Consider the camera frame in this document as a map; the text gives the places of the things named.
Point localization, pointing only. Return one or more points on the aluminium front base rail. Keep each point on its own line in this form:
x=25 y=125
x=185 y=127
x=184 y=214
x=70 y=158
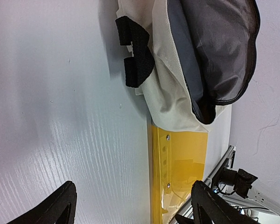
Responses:
x=259 y=197

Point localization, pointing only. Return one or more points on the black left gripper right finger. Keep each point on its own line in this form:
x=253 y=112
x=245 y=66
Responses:
x=210 y=208

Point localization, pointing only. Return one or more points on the beige canvas backpack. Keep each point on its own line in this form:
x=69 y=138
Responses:
x=190 y=59

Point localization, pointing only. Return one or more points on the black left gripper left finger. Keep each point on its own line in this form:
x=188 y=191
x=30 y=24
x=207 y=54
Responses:
x=57 y=208

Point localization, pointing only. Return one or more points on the yellow plastic folder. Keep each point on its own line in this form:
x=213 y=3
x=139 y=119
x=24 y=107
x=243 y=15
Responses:
x=178 y=160

